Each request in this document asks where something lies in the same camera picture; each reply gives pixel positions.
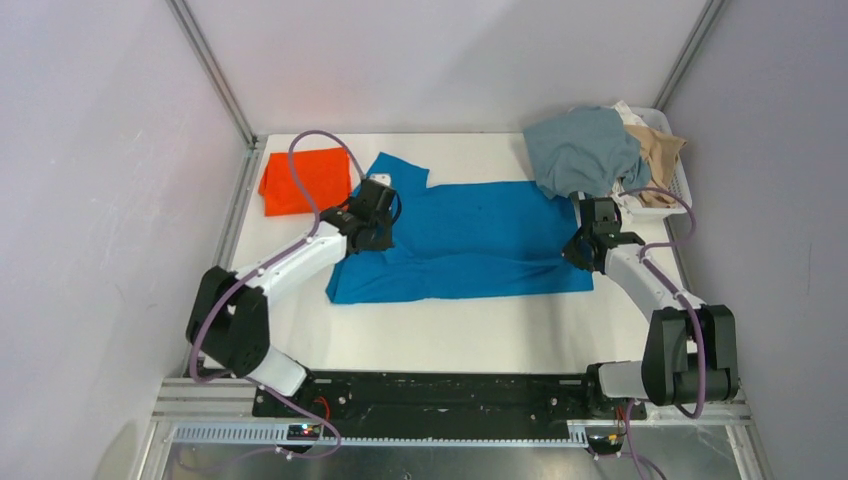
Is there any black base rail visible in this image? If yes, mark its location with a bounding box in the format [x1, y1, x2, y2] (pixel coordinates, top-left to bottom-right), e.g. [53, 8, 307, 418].
[292, 370, 627, 441]

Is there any folded orange t shirt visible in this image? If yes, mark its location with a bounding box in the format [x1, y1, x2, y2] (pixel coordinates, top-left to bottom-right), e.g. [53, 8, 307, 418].
[258, 148, 352, 217]

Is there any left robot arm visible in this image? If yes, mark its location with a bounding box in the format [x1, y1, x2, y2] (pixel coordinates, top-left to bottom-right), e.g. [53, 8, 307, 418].
[186, 174, 402, 416]

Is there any grey blue t shirt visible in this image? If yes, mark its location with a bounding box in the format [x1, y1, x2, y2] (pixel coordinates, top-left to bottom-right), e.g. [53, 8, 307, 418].
[522, 107, 651, 198]

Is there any aluminium frame rail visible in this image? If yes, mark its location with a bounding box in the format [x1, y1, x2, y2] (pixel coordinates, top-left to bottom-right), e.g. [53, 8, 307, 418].
[135, 370, 773, 479]

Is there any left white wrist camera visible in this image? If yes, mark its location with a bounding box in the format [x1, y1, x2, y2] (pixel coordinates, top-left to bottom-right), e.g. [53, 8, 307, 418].
[368, 173, 392, 188]

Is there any beige t shirt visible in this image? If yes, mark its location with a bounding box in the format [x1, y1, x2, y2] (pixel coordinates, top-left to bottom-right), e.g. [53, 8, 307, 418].
[624, 125, 687, 209]

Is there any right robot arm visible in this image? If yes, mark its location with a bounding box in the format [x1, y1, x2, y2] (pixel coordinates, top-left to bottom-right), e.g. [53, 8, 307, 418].
[562, 197, 739, 418]

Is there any white laundry basket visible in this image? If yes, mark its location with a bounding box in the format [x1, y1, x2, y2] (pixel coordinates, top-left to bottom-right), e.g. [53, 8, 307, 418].
[597, 107, 687, 211]

